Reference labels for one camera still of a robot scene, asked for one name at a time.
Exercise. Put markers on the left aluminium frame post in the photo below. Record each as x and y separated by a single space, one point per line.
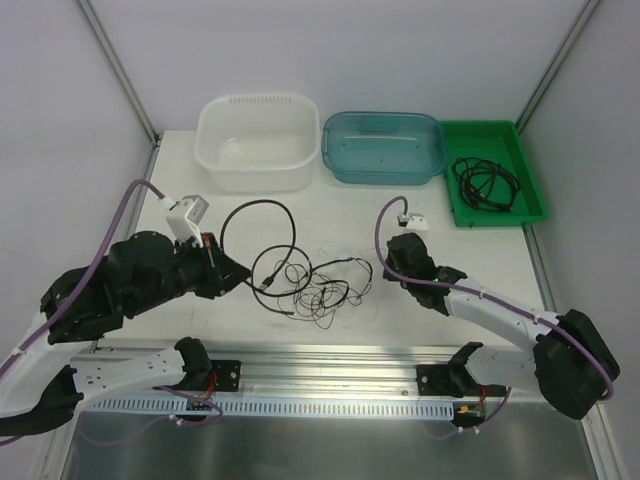
104 44

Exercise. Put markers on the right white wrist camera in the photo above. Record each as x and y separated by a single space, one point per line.
413 222

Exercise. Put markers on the green plastic tray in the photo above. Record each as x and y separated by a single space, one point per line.
489 178

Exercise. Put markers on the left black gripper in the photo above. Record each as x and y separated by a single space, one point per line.
213 265

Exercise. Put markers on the right aluminium frame post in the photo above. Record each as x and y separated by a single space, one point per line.
570 39

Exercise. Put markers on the white slotted cable duct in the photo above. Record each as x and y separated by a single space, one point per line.
281 407

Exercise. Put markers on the aluminium frame post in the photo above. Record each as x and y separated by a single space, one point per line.
570 39
104 44

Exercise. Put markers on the white plastic tub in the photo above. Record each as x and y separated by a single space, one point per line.
259 143

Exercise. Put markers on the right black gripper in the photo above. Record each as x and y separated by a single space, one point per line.
400 245

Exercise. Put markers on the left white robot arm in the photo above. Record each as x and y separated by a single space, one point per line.
41 386

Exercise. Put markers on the aluminium mounting rail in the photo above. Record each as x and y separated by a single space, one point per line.
325 371

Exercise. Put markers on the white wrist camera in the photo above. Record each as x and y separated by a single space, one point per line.
413 222
183 217

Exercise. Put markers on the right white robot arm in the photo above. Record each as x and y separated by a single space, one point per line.
563 357

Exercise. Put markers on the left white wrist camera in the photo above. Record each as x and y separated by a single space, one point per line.
183 217

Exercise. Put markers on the teal transparent plastic container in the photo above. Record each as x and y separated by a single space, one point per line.
384 148

